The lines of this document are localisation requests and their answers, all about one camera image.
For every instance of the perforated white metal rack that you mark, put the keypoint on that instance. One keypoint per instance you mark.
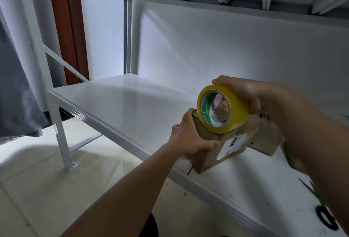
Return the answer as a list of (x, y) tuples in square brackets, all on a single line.
[(49, 81)]

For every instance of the yellow tape roll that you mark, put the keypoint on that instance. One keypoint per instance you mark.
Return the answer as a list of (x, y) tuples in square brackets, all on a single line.
[(240, 117)]

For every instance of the long cardboard box white label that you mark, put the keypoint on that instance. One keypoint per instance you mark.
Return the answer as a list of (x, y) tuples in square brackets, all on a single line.
[(218, 152)]

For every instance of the white metal shelf rack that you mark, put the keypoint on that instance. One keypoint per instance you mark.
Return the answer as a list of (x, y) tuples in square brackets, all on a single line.
[(109, 97)]

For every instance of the person's left hand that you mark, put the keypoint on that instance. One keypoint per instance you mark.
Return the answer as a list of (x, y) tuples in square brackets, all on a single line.
[(188, 136)]

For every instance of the person's left forearm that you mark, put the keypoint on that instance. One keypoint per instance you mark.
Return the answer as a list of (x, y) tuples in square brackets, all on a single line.
[(120, 201)]

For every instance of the person's right hand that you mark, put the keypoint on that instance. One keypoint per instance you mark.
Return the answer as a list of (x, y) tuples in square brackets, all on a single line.
[(256, 92)]

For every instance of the grey curtain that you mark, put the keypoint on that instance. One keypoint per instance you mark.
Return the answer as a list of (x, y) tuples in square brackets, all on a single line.
[(16, 81)]

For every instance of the small cardboard box red label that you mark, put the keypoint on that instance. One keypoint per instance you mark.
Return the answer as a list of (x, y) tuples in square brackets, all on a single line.
[(267, 136)]

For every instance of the person's right forearm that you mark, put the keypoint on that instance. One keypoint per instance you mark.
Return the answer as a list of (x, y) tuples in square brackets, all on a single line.
[(316, 141)]

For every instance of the person's black trousers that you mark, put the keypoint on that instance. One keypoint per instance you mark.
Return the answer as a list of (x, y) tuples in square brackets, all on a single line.
[(148, 226)]

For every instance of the red-brown door frame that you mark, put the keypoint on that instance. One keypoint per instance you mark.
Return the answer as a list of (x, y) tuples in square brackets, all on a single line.
[(68, 26)]

